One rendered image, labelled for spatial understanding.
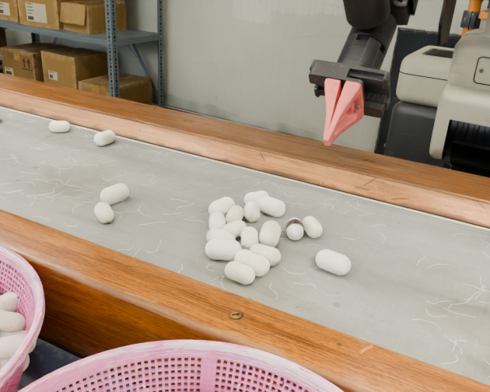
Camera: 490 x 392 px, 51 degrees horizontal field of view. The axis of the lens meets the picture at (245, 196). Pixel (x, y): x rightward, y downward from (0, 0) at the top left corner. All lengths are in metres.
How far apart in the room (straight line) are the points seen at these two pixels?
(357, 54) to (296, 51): 2.10
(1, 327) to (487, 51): 0.94
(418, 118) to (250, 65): 1.64
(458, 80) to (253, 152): 0.52
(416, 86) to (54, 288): 1.11
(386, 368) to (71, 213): 0.39
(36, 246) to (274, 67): 2.44
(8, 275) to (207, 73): 2.66
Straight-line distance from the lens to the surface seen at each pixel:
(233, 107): 3.03
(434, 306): 0.51
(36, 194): 0.68
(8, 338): 0.45
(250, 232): 0.54
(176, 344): 0.38
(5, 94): 1.07
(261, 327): 0.41
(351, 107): 0.69
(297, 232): 0.56
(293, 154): 0.75
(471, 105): 1.10
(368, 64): 0.70
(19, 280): 0.49
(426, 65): 1.41
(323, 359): 0.39
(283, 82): 2.85
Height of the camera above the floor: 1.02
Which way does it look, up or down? 25 degrees down
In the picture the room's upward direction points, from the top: 4 degrees clockwise
